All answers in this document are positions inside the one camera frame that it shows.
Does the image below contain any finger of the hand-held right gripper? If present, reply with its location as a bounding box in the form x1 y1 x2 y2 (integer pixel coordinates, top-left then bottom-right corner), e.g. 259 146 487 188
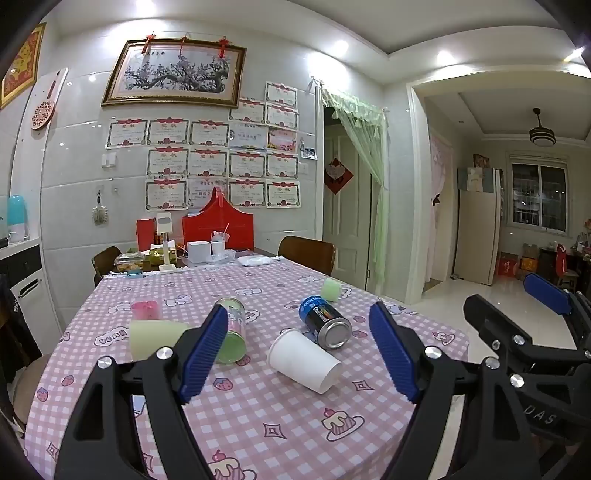
523 272 591 358
463 294 578 385

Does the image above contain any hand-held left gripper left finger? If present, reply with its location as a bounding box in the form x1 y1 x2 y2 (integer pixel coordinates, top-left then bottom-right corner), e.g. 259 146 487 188
54 302 230 480

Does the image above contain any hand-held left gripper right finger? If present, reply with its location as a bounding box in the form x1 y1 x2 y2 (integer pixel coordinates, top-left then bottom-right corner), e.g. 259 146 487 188
368 301 542 480

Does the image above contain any white paper cup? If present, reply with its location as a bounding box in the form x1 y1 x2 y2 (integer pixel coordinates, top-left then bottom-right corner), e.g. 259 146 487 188
267 328 343 395

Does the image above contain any pale yellow cup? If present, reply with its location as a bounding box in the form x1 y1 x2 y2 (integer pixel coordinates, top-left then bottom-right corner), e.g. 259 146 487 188
128 320 190 361

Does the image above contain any pink plastic cup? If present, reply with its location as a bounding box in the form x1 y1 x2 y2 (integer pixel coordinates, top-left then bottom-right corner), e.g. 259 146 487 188
131 299 161 321

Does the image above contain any light green cup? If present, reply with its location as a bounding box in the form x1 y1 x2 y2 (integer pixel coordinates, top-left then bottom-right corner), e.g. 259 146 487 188
320 277 343 302

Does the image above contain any clear cup with straw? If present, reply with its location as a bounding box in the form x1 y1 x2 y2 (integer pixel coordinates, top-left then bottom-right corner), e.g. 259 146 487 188
210 223 231 257

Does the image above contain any green tin can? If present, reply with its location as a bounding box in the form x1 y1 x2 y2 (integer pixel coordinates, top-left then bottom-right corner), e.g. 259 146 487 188
213 298 247 364

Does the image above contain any red carton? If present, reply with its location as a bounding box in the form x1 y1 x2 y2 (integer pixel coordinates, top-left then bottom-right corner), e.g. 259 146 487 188
498 251 520 277

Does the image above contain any blue metal can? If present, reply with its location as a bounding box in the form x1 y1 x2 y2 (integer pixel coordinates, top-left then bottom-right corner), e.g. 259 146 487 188
298 295 353 350

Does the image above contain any pink checked tablecloth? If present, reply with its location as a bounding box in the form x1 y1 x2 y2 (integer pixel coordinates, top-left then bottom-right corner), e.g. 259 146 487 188
25 256 472 480

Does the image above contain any white refrigerator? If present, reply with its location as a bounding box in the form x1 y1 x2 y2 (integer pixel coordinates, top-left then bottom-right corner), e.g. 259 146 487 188
454 166 504 285

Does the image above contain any barred window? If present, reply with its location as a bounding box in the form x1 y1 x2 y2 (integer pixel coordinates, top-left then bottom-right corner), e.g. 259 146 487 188
507 151 571 232

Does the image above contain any white square box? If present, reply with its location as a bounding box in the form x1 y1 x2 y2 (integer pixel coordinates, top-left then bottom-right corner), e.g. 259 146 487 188
187 240 212 265

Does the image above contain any white plastic bag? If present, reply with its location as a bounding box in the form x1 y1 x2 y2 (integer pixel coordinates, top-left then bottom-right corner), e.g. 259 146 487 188
237 255 283 269

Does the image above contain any clear food container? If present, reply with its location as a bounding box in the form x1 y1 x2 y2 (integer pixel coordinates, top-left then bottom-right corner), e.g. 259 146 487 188
114 253 147 274

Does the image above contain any pink door curtain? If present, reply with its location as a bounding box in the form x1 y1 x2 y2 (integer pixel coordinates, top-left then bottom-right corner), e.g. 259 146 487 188
427 128 456 283

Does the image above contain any large red gift box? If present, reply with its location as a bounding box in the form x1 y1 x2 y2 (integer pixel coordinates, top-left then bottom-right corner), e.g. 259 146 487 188
181 187 255 253

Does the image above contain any brown wooden chair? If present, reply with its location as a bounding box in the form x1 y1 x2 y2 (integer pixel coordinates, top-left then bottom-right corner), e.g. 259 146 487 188
91 246 123 287
277 235 337 277

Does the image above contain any white desk lamp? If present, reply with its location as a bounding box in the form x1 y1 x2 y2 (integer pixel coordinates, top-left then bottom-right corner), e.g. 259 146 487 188
154 212 179 273

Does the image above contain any small red box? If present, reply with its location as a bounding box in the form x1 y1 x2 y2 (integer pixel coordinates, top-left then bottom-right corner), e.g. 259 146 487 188
136 218 158 250

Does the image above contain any white door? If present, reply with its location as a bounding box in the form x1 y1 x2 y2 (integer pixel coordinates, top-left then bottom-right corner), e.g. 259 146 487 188
323 107 380 289

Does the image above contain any ceiling fan lamp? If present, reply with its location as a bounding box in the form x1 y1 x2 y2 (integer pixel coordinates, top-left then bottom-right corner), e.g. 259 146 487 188
529 108 555 148

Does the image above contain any green lace curtain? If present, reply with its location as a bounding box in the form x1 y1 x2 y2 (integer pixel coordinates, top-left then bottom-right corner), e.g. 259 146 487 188
320 87 391 289

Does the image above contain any hanging brush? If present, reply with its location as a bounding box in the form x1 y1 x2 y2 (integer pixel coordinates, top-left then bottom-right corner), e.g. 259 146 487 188
92 189 108 227

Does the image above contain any round wooden stool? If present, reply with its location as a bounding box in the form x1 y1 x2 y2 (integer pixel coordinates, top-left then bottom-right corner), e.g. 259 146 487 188
8 353 54 428

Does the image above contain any red diamond door decoration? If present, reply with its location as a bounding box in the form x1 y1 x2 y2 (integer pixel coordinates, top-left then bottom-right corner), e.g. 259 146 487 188
323 157 355 197

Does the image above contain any white kitchen cabinet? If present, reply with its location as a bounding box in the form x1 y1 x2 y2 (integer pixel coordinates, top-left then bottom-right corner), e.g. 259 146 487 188
0 242 49 356

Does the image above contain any teal and white bottle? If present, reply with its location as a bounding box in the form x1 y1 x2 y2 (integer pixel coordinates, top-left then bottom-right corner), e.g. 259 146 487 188
6 195 27 244

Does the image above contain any framed blossom painting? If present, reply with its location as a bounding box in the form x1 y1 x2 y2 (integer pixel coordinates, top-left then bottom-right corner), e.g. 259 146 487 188
101 39 247 110

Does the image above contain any wooden hanging paddle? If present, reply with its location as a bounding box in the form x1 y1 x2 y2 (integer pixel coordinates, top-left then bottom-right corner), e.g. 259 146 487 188
30 69 61 132

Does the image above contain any group of wall certificates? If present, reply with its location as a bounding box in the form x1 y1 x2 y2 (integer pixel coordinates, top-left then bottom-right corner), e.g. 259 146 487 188
105 81 301 213

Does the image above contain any red and gold wall hanging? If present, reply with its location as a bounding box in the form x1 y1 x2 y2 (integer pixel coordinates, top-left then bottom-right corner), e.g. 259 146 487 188
0 22 47 110

